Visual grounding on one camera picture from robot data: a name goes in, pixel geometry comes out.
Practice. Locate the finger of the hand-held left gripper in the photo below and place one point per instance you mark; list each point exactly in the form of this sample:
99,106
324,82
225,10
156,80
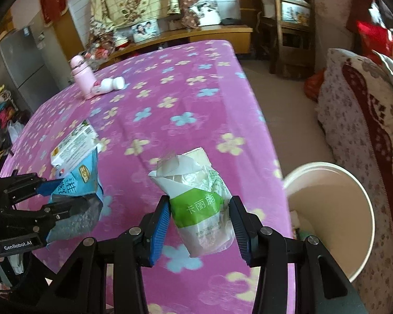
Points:
67,207
50,188

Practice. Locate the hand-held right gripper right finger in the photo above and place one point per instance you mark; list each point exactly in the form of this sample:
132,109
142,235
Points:
240,232

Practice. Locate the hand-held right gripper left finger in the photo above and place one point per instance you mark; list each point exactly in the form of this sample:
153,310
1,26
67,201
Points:
161,232

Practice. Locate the blue snack packet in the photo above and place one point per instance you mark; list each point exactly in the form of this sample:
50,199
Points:
82,183

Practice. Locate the white and green tissue pack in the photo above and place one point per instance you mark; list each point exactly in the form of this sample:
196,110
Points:
196,209

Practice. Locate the white round bin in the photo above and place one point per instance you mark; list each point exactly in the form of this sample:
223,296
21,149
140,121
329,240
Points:
334,209

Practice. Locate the white and green medicine box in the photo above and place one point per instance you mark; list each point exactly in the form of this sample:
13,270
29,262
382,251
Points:
73,145

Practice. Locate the pile of clothes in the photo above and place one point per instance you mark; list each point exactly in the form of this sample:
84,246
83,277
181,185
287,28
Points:
3,111

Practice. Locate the pink thermos bottle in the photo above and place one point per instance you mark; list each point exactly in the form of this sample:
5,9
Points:
82,77

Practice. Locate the white bottle with pink label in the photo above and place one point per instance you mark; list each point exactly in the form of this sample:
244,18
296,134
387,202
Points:
106,85

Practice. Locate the grey refrigerator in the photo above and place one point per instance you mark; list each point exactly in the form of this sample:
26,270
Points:
23,65

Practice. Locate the floral sofa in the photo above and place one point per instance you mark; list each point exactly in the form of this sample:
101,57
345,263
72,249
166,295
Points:
357,130

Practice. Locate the red plastic bag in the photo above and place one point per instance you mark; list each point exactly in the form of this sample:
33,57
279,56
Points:
313,85

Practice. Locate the framed photo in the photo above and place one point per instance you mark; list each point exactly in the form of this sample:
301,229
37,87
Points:
145,30

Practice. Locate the long wooden cabinet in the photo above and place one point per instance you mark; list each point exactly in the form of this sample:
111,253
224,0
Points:
209,37

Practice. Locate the wooden chair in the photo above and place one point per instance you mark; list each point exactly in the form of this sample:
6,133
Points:
291,23

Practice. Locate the large portrait photo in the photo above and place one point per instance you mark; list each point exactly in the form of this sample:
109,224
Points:
205,13

